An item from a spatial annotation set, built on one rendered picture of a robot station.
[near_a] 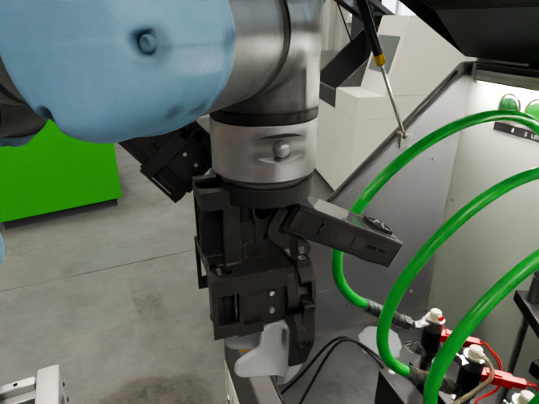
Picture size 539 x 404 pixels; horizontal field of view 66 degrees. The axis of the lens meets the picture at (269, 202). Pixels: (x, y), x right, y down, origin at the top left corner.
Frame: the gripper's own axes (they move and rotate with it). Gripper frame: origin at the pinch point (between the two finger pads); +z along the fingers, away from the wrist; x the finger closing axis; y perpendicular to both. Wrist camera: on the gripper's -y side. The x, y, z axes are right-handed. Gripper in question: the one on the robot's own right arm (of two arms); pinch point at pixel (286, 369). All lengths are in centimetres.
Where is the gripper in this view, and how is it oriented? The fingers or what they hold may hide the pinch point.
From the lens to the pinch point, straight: 42.3
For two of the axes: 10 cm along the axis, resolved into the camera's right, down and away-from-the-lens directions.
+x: 3.2, 3.8, -8.6
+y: -9.5, 1.3, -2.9
